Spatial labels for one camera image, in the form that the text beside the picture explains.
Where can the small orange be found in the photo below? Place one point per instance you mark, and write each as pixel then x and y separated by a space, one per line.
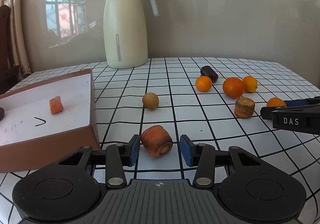
pixel 203 84
pixel 275 102
pixel 250 84

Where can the thick carrot chunk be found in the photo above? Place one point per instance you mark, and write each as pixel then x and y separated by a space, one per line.
pixel 156 140

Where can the carrot chunk with green top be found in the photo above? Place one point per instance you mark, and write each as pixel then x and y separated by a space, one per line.
pixel 244 108

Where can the greenish brown round fruit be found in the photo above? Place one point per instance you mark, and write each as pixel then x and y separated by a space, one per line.
pixel 150 101

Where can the brown cardboard box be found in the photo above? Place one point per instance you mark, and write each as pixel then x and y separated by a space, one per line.
pixel 57 124

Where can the large orange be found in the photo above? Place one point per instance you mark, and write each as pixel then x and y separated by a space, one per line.
pixel 233 88

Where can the dark mangosteen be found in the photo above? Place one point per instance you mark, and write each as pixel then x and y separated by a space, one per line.
pixel 1 114
pixel 208 72

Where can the small orange carrot piece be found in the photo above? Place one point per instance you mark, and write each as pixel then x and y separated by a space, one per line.
pixel 56 105

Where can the white grid tablecloth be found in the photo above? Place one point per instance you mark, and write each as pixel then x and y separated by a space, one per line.
pixel 175 76

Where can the dark wooden sofa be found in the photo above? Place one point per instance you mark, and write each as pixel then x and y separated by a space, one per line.
pixel 6 63

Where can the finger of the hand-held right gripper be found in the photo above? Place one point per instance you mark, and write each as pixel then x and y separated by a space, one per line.
pixel 266 113
pixel 297 103

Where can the cream thermos jug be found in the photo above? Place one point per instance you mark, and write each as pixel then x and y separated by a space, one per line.
pixel 125 26

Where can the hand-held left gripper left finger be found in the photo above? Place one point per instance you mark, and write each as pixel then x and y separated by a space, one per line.
pixel 135 151

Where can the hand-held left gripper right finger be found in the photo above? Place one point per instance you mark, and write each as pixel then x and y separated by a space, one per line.
pixel 186 151

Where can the beige embroidered curtain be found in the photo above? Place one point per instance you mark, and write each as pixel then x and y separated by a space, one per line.
pixel 15 13

